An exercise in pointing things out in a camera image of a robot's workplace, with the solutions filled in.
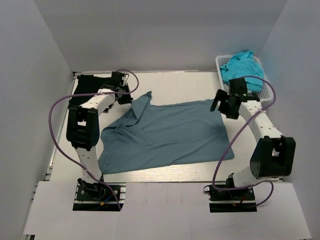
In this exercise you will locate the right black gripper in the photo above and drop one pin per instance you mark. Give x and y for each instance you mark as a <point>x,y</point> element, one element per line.
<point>221,96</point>

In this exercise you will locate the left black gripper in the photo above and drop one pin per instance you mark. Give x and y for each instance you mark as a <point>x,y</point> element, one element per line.
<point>127,100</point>

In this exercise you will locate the grey-blue t-shirt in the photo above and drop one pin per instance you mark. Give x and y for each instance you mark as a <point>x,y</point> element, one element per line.
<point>152,136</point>

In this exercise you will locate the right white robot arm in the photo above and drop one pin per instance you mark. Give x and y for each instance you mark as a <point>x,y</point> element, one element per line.
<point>274,153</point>

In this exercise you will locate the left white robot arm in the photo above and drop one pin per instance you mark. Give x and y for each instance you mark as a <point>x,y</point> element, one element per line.
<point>83,132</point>

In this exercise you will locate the folded black t-shirt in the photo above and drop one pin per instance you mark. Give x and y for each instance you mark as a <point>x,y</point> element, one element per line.
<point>89,84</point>

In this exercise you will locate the white plastic laundry basket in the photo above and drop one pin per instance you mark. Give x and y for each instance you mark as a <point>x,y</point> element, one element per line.
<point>265,95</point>

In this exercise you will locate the turquoise t-shirt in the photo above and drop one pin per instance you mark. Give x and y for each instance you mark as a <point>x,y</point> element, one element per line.
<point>242,64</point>

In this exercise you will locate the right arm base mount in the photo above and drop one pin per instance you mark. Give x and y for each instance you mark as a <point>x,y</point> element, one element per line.
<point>237,201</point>

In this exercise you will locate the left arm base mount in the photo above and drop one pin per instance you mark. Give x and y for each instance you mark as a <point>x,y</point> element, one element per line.
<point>96,197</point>

